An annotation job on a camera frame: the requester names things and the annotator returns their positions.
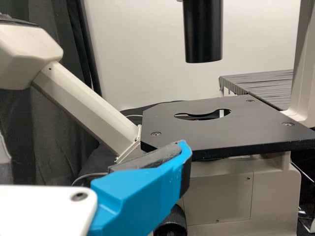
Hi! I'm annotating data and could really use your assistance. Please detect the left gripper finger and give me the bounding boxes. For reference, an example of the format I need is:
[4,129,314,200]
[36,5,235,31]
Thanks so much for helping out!
[87,139,193,236]

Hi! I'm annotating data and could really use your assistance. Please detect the cream microscope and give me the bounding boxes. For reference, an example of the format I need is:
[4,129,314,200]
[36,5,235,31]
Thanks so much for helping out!
[0,0,315,236]

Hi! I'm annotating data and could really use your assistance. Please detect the black platform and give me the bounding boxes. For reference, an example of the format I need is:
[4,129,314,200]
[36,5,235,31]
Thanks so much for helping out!
[218,69,296,112]

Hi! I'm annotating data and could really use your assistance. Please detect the thin grey cable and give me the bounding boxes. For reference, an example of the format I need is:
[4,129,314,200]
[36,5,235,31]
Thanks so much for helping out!
[71,171,110,187]

